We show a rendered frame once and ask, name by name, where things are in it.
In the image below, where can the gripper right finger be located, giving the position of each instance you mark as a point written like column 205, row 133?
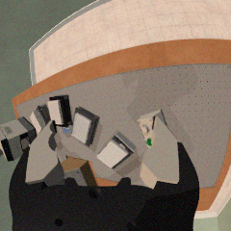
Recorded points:
column 167, row 168

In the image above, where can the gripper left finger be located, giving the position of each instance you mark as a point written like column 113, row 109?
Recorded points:
column 39, row 167

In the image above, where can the grey base plate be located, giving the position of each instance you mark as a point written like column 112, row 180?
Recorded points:
column 195, row 100

